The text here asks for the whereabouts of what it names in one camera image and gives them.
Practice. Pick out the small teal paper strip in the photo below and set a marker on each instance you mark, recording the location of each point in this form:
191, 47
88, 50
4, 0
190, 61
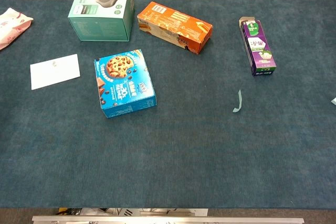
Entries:
240, 98

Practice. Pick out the white robot base panel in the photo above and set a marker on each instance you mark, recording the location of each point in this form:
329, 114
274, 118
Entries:
147, 212

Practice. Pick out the blue chocolate cookie box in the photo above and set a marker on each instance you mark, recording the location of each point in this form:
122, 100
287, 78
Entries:
123, 85

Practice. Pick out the orange snack box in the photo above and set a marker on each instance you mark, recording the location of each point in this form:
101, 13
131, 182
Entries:
173, 26

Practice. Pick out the teal speaker packaging box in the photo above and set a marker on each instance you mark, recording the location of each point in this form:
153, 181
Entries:
101, 24

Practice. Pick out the dark blue felt tablecloth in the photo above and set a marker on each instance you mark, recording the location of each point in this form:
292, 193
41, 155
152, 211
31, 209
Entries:
183, 145

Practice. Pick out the purple milk carton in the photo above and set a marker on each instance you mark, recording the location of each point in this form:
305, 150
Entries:
258, 48

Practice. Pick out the white paper card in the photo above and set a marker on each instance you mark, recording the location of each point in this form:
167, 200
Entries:
55, 73

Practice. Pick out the pale green paper piece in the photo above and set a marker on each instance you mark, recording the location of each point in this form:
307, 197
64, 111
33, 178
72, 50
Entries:
334, 102

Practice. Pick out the pink white snack bag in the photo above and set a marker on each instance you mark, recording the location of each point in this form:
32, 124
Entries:
11, 26

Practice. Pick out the aluminium profile rail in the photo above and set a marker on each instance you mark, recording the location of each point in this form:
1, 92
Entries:
168, 220

